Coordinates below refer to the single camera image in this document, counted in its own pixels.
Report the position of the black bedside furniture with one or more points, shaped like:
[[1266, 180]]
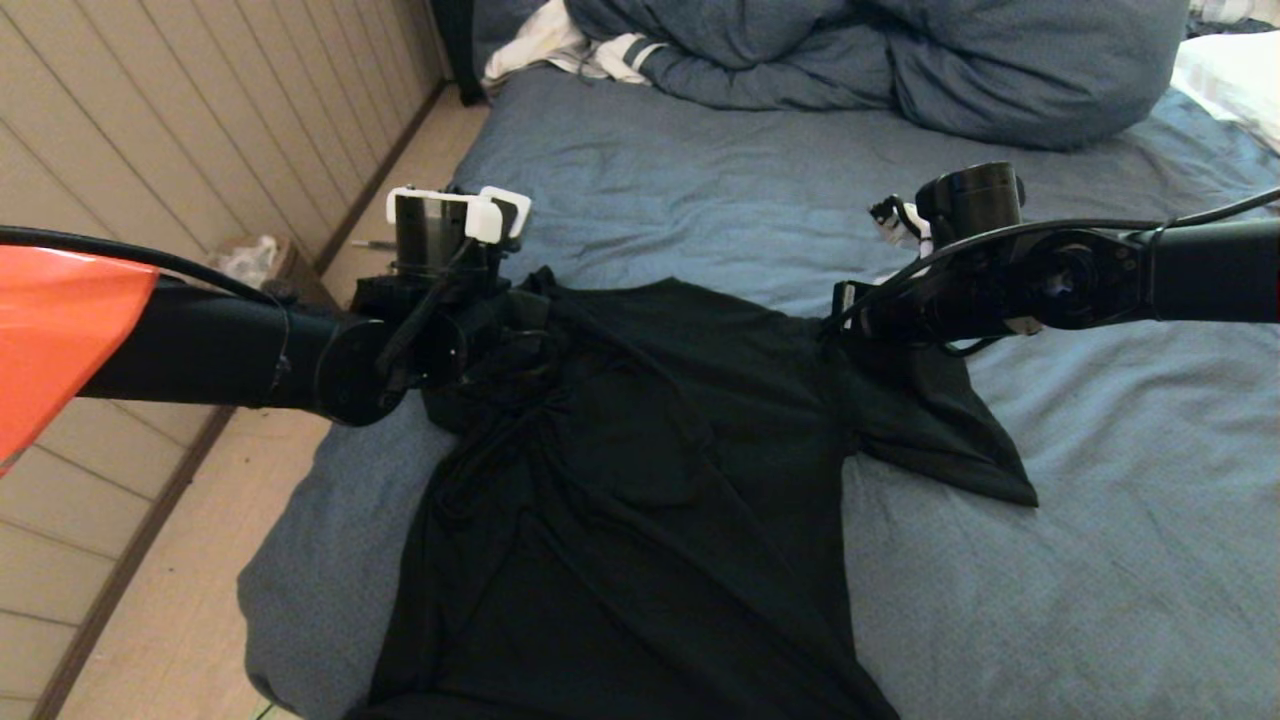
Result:
[[458, 50]]

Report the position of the brown trash bin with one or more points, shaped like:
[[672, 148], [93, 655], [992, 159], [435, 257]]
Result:
[[295, 270]]

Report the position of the thin dark pen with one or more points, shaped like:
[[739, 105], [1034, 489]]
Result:
[[372, 243]]

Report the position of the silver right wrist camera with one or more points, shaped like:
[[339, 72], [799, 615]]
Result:
[[900, 220]]

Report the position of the clear plastic bin bag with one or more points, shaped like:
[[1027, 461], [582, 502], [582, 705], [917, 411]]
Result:
[[245, 262]]

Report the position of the black printed t-shirt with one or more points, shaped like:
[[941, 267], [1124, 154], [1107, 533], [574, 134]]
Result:
[[650, 500]]

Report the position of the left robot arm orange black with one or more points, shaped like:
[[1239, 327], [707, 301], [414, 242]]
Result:
[[200, 340]]

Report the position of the bed with blue sheet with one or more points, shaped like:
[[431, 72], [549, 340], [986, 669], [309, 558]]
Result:
[[1050, 620]]

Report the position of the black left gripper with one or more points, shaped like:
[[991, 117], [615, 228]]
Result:
[[500, 330]]

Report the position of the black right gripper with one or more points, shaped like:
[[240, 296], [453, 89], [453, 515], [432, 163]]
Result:
[[930, 305]]

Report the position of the white striped garment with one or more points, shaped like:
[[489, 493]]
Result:
[[540, 45]]

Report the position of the blue bunched duvet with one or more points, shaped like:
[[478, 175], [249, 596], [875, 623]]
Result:
[[900, 70]]

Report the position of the white pillow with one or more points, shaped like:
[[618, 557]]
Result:
[[1235, 80]]

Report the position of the white crumpled cloth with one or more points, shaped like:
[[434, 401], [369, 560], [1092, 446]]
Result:
[[1225, 10]]

